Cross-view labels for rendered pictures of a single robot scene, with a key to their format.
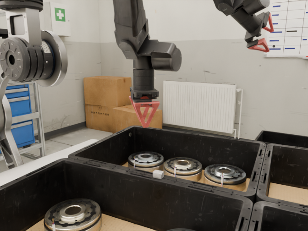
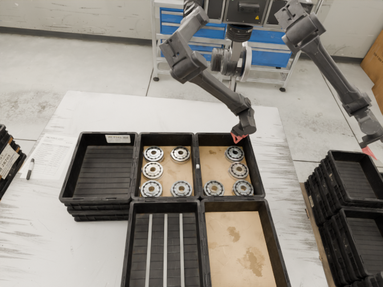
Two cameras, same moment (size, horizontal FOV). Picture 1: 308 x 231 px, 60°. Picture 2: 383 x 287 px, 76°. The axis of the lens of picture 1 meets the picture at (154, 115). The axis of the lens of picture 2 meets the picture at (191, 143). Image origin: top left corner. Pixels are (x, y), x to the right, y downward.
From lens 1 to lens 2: 0.93 m
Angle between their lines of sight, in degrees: 58
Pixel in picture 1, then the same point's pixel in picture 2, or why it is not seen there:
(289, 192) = (253, 220)
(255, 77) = not seen: outside the picture
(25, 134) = (281, 59)
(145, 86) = (239, 127)
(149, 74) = not seen: hidden behind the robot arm
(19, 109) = not seen: hidden behind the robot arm
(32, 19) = (236, 48)
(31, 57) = (228, 68)
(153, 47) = (243, 117)
